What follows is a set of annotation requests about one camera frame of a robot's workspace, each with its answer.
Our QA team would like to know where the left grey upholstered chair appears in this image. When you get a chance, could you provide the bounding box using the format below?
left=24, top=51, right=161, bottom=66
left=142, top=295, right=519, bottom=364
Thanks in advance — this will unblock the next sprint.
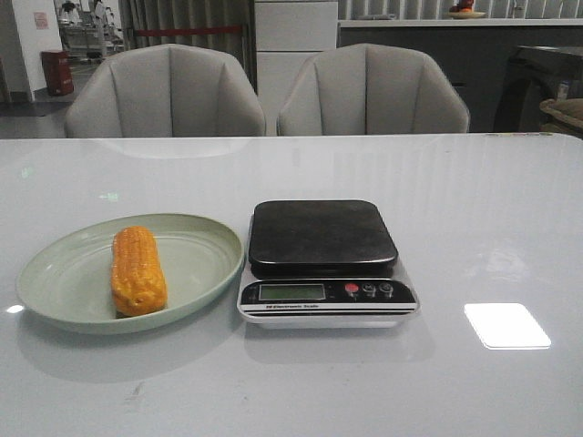
left=65, top=44, right=266, bottom=138

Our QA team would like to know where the red trash bin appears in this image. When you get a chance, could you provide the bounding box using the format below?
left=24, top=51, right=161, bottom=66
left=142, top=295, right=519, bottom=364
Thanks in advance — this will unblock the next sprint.
left=41, top=50, right=74, bottom=96

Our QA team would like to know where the silver electronic kitchen scale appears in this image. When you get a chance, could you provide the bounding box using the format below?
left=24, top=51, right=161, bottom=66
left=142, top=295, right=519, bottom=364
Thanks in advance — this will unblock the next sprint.
left=237, top=199, right=420, bottom=329

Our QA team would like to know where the white drawer cabinet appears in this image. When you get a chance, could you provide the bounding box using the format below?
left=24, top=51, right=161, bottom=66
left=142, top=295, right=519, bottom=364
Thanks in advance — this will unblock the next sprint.
left=254, top=1, right=338, bottom=136

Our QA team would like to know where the tan cushion at right edge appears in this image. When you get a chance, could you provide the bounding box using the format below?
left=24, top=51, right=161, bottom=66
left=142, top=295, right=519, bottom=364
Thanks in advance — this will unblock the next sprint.
left=539, top=98, right=583, bottom=138

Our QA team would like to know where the grey upholstered chair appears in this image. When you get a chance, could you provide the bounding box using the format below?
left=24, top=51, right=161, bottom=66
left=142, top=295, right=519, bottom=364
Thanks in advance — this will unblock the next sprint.
left=65, top=44, right=266, bottom=138
left=276, top=44, right=470, bottom=137

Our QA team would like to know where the light green plate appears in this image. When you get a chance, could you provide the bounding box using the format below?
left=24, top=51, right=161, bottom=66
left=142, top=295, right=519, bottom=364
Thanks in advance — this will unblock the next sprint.
left=16, top=214, right=244, bottom=335

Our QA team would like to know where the dark glossy side table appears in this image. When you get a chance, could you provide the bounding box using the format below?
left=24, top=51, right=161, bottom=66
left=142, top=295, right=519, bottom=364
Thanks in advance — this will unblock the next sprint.
left=493, top=46, right=582, bottom=132

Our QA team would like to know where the grey counter with white top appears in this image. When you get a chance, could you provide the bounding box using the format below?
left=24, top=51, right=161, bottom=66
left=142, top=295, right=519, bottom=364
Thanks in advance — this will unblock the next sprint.
left=338, top=18, right=582, bottom=133

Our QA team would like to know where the right grey upholstered chair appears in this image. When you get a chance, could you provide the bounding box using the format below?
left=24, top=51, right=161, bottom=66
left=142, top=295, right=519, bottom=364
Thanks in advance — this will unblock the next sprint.
left=276, top=44, right=470, bottom=137

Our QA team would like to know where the orange corn cob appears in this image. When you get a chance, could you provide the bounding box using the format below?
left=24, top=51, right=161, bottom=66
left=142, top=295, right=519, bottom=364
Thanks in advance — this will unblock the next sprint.
left=110, top=226, right=168, bottom=317

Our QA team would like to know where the fruit bowl on counter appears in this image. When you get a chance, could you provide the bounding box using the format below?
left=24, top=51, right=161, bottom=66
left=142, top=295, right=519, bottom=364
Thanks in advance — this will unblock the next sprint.
left=447, top=0, right=486, bottom=19

